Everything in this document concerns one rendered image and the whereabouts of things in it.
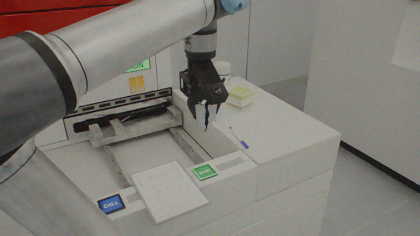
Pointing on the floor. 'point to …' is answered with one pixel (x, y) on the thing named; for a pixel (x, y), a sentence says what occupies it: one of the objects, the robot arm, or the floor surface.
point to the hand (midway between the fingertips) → (205, 128)
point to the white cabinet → (277, 212)
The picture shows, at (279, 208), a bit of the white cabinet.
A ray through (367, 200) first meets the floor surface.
